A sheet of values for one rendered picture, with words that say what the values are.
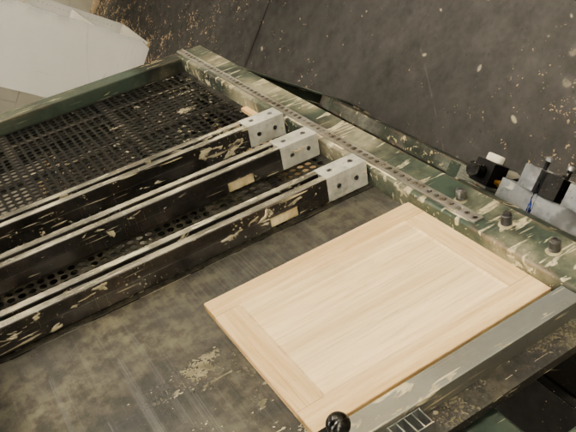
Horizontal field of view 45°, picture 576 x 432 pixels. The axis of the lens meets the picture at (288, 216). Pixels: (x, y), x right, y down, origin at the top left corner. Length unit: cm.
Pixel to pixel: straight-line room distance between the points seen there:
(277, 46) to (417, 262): 255
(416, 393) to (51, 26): 425
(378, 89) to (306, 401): 214
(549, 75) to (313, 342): 160
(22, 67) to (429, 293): 407
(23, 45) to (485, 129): 332
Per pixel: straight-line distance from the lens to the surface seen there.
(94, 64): 525
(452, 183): 173
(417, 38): 314
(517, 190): 173
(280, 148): 193
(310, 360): 135
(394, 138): 282
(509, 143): 270
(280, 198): 171
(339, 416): 106
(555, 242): 150
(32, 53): 513
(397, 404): 123
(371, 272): 152
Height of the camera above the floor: 216
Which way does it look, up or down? 38 degrees down
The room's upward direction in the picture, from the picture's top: 80 degrees counter-clockwise
